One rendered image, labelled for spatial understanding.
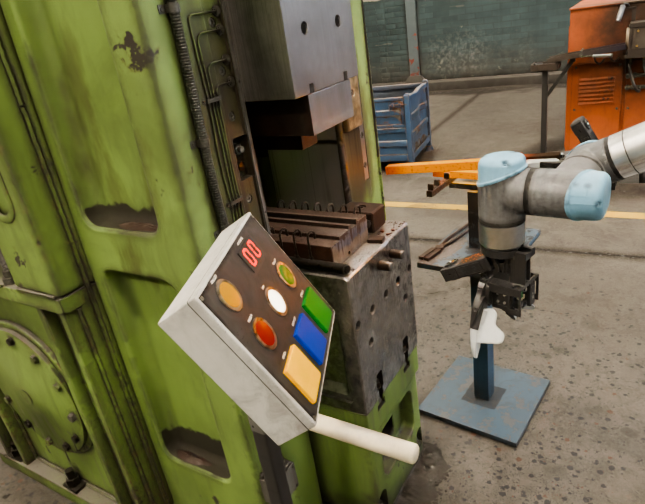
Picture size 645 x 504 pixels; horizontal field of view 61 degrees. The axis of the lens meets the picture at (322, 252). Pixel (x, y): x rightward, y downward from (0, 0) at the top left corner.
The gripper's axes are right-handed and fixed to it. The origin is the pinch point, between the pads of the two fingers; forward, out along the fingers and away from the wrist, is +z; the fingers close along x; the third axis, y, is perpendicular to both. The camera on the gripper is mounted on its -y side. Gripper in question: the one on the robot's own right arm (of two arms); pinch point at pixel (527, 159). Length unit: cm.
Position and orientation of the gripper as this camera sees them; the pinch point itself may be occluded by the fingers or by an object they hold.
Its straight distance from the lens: 145.5
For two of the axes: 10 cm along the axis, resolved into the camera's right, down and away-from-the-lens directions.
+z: -8.4, -0.7, 5.4
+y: 1.8, 8.9, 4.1
